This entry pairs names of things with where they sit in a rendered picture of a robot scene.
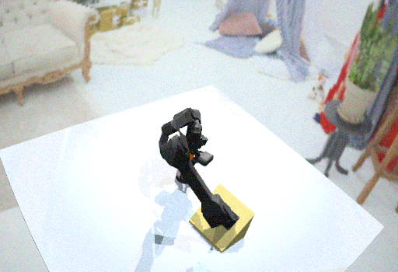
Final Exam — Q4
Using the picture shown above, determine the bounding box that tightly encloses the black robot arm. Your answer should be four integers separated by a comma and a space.
158, 108, 240, 230

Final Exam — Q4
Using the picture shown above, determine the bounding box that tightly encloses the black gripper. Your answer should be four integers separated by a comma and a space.
168, 134, 214, 167

